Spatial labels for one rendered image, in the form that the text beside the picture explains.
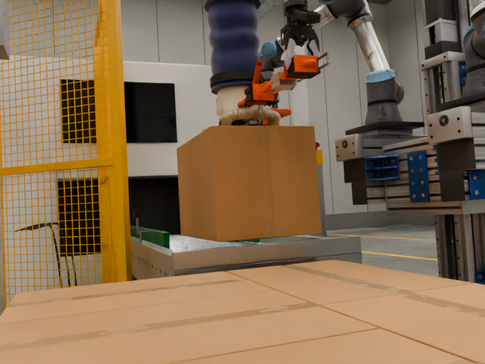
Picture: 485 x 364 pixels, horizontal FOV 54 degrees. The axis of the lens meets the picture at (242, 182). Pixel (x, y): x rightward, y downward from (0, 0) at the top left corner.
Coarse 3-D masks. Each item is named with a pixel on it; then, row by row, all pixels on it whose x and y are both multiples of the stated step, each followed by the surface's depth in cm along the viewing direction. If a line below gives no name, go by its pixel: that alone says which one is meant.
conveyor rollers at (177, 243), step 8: (176, 240) 300; (184, 240) 294; (192, 240) 287; (200, 240) 287; (208, 240) 280; (240, 240) 268; (176, 248) 237; (184, 248) 238; (192, 248) 231; (200, 248) 232
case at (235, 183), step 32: (224, 128) 164; (256, 128) 168; (288, 128) 172; (192, 160) 190; (224, 160) 163; (256, 160) 167; (288, 160) 171; (192, 192) 192; (224, 192) 162; (256, 192) 166; (288, 192) 170; (192, 224) 194; (224, 224) 161; (256, 224) 165; (288, 224) 169; (320, 224) 174
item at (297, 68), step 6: (294, 60) 138; (300, 60) 139; (294, 66) 138; (300, 66) 139; (306, 66) 139; (288, 72) 146; (294, 72) 140; (300, 72) 140; (306, 72) 140; (312, 72) 141; (288, 78) 146; (294, 78) 146; (300, 78) 146; (306, 78) 147
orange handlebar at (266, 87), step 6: (306, 60) 138; (312, 60) 138; (312, 66) 140; (282, 72) 150; (282, 78) 151; (264, 84) 164; (270, 84) 160; (258, 90) 169; (264, 90) 164; (270, 90) 164; (276, 90) 165; (240, 102) 188; (282, 114) 218; (288, 114) 213
